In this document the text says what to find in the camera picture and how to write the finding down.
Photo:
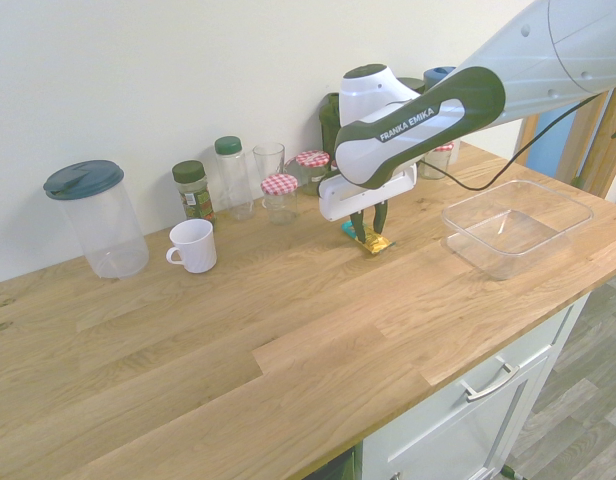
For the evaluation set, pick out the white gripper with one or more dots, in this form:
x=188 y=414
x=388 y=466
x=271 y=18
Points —
x=348 y=202

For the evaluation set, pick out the yellow teal protein bar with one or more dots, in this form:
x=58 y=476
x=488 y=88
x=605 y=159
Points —
x=377 y=246

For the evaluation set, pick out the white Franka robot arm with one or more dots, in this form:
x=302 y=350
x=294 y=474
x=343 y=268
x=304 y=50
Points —
x=538 y=75

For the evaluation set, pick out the clear rectangular plastic container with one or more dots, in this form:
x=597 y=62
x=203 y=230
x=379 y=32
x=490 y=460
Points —
x=513 y=235

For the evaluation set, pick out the glass jar red checked lid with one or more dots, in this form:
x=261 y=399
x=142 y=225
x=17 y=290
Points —
x=313 y=167
x=433 y=165
x=279 y=200

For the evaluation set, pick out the dark green shaker bottle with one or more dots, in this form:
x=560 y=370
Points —
x=328 y=125

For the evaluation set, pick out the tall clear drinking glass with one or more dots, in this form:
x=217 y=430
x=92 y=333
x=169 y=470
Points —
x=268 y=160

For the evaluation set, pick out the clear bottle with green lid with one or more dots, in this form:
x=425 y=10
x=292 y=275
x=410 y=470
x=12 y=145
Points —
x=234 y=180

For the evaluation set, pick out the white ceramic mug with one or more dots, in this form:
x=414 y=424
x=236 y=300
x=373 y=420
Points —
x=195 y=247

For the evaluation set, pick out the spice jar with dark lid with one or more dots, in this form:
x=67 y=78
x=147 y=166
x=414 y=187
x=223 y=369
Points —
x=194 y=195

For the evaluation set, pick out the white kitchen base cabinet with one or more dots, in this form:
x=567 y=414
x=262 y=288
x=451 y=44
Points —
x=463 y=440

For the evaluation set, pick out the round metal cabinet knob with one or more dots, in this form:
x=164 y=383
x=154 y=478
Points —
x=395 y=476

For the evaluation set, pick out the wooden door frame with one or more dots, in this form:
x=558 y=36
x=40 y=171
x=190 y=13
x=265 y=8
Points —
x=613 y=165

